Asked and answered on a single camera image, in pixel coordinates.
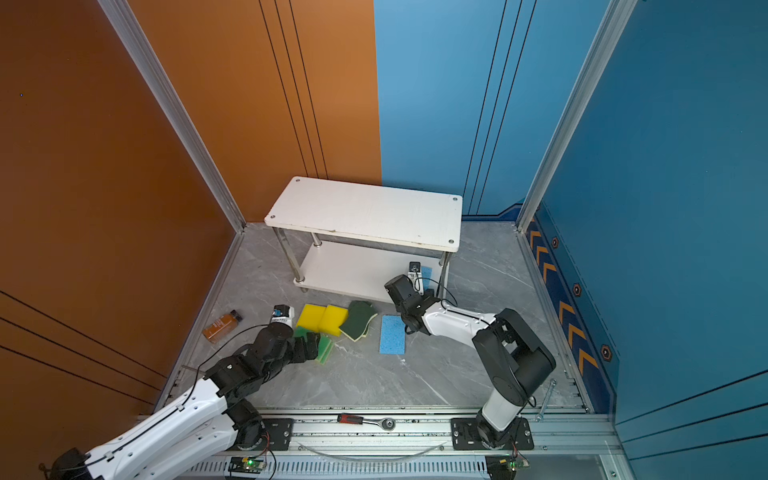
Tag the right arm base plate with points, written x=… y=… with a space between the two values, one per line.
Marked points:
x=477 y=434

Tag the left green circuit board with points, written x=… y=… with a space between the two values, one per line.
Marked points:
x=246 y=465

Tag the aluminium front rail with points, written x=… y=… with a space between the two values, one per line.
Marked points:
x=569 y=443

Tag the yellow foam sponge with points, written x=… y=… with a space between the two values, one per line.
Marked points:
x=332 y=319
x=311 y=317

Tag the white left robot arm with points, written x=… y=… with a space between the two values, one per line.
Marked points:
x=211 y=416

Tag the white two-tier shelf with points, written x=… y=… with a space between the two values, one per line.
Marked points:
x=350 y=239

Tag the light green flat sponge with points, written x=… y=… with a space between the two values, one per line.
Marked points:
x=324 y=343

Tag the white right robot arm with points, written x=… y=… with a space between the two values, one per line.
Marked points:
x=515 y=359

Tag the right circuit board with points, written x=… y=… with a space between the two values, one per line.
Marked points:
x=505 y=467

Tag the aluminium right corner post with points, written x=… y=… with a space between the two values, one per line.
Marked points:
x=610 y=30

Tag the aluminium left corner post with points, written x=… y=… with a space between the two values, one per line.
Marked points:
x=136 y=43

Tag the blue cellulose sponge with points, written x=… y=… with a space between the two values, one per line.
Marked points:
x=392 y=336
x=426 y=277

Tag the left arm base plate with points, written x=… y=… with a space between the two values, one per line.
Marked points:
x=272 y=434

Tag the amber small bottle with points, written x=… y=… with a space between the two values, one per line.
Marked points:
x=222 y=327

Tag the aluminium corner post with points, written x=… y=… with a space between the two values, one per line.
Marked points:
x=610 y=30
x=136 y=43

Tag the green yellow wavy sponge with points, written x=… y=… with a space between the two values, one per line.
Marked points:
x=360 y=315

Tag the red handled ratchet tool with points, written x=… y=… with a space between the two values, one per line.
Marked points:
x=386 y=424

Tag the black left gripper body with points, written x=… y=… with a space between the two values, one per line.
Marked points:
x=300 y=352

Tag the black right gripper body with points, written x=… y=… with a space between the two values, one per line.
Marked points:
x=426 y=298

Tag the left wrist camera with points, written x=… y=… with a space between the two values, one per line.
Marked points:
x=283 y=314

